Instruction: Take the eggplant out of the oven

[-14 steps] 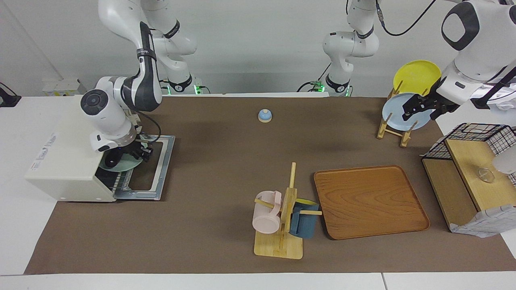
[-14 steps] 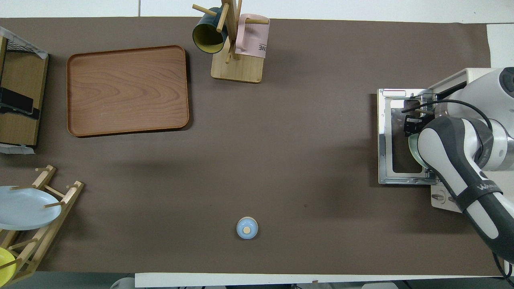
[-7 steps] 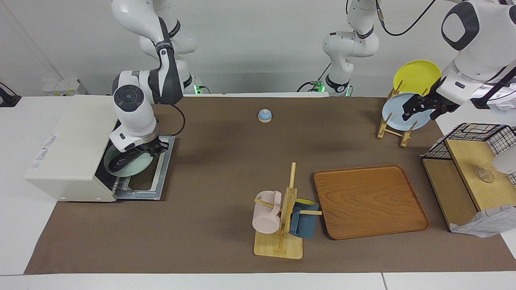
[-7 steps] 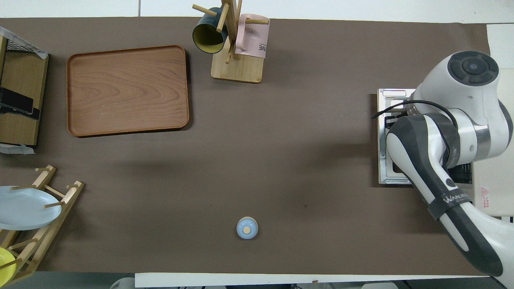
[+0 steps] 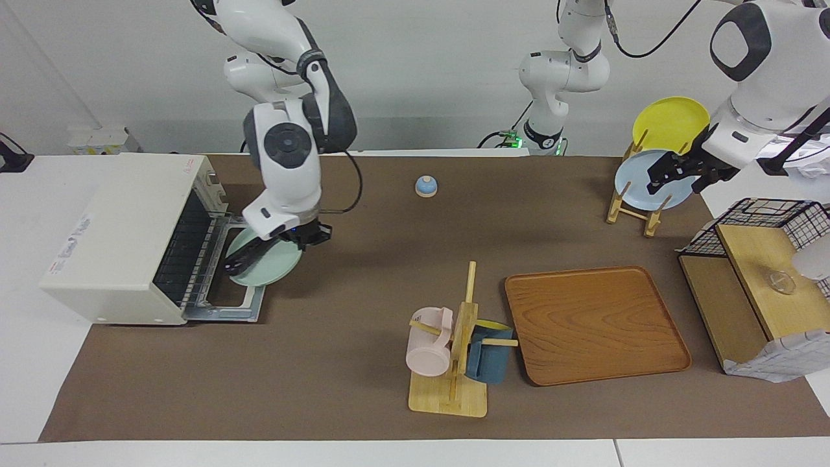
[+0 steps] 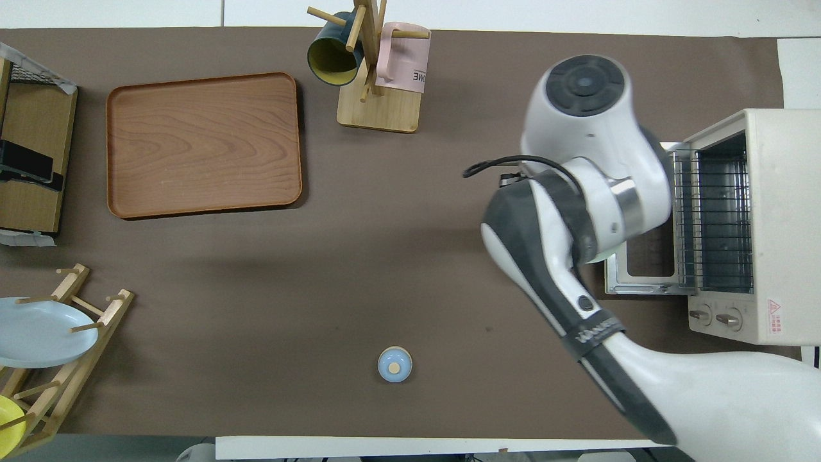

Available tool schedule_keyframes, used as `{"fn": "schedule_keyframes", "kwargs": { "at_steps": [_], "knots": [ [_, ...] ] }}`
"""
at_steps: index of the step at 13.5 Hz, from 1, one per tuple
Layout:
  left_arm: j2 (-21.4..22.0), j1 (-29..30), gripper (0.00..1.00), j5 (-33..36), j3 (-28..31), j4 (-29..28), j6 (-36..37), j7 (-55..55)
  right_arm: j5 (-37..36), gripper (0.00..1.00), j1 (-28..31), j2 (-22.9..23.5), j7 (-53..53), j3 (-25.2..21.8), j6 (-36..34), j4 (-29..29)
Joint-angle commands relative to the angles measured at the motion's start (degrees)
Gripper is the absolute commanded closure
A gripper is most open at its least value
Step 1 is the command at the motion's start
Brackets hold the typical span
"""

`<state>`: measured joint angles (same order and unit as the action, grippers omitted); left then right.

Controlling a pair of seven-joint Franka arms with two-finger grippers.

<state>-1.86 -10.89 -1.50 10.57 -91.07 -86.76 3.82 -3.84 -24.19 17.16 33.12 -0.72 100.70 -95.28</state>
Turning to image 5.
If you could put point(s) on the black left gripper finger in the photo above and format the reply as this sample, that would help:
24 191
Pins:
660 185
663 166

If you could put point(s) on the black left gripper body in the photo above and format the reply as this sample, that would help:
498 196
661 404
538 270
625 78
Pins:
707 170

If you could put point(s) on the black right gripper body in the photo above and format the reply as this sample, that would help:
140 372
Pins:
308 232

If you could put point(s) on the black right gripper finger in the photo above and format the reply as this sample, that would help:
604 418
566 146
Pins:
301 244
323 237

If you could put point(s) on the light green plate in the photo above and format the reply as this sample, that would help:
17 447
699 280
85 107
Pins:
275 269

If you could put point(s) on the dark purple eggplant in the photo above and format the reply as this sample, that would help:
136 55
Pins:
249 258

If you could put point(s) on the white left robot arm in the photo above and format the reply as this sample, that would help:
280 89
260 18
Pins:
771 78

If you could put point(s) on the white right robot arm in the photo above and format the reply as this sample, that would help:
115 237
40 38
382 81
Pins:
288 155

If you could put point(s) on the white toaster oven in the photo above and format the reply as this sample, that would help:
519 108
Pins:
117 227

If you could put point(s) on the light blue plate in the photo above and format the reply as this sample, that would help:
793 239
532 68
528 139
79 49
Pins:
639 181

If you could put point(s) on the yellow plate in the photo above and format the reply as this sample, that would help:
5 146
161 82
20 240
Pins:
671 123

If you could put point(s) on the wooden plate rack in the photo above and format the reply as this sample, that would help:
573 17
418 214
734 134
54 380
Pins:
621 211

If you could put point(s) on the brown table mat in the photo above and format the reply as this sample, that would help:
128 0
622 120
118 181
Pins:
363 292

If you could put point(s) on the white crumpled bag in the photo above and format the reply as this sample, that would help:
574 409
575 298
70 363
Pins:
814 165

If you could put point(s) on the small blue dome bell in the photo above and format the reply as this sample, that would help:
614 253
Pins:
426 187

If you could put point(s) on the small clear glass bowl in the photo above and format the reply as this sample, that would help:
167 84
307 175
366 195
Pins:
782 283

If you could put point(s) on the white rounded cup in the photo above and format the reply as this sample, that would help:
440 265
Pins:
814 264

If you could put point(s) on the brown wooden tray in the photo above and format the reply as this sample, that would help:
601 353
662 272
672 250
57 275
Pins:
593 324

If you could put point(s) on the pink mug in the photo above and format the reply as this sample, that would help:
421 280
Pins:
428 353

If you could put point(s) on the wooden mug stand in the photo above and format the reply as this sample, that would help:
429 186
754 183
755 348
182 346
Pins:
447 395

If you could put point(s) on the white quilted cloth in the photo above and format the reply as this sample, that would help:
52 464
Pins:
784 360

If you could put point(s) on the blue mug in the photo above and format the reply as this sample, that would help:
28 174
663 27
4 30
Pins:
489 360

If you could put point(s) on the small white box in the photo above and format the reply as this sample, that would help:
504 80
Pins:
97 139

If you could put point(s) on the black camera stand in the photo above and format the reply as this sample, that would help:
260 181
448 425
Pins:
794 146

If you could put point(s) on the black clamp mount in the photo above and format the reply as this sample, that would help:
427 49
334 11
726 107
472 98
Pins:
13 159

